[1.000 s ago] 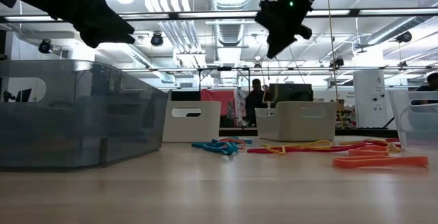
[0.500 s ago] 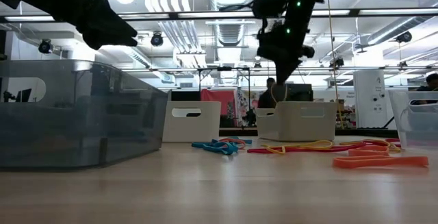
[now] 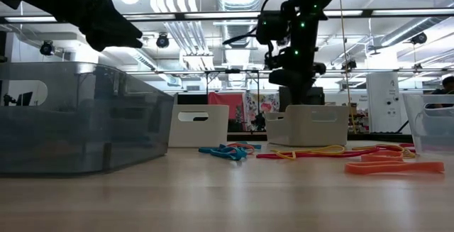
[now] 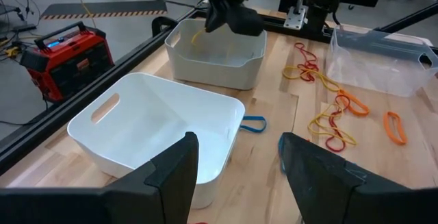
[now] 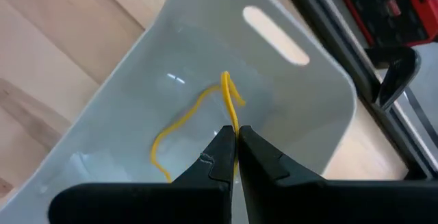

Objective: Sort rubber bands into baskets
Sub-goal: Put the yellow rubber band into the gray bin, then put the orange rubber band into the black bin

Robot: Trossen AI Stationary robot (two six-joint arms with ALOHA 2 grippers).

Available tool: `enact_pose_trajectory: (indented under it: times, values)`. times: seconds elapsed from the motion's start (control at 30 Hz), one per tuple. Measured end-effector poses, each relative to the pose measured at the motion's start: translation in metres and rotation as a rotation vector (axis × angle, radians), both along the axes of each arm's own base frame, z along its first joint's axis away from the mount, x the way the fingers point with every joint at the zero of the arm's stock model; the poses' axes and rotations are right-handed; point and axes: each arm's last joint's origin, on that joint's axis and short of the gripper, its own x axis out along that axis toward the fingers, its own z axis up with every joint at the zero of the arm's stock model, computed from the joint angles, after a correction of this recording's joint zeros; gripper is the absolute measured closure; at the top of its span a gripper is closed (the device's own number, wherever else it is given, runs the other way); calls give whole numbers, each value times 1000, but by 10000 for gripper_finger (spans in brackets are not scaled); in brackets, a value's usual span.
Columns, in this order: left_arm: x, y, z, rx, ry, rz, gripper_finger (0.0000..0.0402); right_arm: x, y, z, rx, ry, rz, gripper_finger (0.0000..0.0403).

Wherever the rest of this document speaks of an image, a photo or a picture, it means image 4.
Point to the yellow rubber band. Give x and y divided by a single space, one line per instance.
328 81
195 37

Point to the clear transparent plastic basket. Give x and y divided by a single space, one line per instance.
376 73

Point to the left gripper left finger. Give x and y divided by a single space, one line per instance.
171 183

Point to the hazard striped floor strip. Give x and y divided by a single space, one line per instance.
102 8

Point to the pile of coloured rubber bands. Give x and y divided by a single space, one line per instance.
310 125

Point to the white plastic basket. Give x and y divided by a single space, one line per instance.
137 121

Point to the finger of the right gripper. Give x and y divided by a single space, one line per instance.
246 20
215 16

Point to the red portable power station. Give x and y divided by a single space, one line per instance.
68 66

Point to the silver metal bracket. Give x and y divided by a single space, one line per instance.
295 18

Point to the blue rubber band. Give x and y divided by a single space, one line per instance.
253 117
281 155

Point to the light grey plastic basket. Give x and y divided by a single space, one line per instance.
212 73

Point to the black power adapter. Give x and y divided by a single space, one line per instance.
24 28

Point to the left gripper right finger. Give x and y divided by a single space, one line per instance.
325 189

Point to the orange rubber band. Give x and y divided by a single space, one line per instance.
387 128
367 109

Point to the black frame clamp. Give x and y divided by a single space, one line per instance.
159 22

